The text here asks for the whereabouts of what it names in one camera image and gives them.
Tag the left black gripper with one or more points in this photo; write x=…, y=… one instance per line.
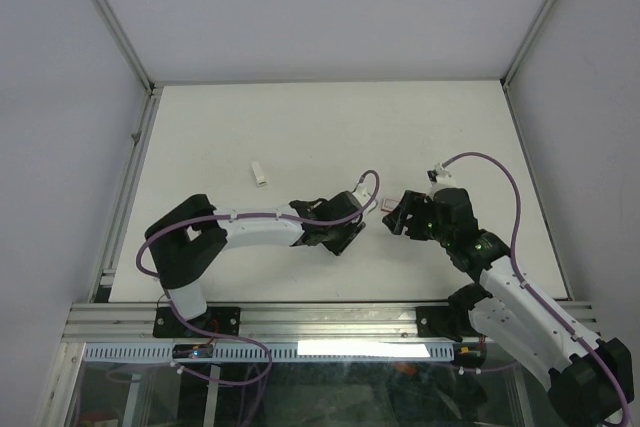
x=352, y=228

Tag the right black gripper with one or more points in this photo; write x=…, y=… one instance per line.
x=411, y=203

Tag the red white staple box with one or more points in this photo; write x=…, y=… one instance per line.
x=389, y=204

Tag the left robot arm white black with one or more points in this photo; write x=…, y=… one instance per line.
x=184, y=243

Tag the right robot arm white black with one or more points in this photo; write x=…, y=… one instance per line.
x=586, y=378

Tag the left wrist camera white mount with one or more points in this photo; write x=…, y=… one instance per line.
x=364, y=199

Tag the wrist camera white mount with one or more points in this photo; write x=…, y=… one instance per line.
x=364, y=199
x=440, y=178

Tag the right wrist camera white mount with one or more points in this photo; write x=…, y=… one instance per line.
x=440, y=178

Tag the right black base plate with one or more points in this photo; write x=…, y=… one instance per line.
x=444, y=321

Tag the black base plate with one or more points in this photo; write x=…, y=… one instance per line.
x=222, y=320
x=444, y=321

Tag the white slotted cable duct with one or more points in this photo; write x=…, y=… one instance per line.
x=301, y=351

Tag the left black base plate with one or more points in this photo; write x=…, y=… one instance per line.
x=222, y=320

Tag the aluminium front rail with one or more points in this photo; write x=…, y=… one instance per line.
x=262, y=321

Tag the right aluminium frame post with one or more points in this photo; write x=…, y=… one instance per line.
x=535, y=28

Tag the aluminium frame post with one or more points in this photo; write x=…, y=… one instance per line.
x=124, y=44
x=535, y=28

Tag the left aluminium frame post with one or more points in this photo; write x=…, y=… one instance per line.
x=124, y=44

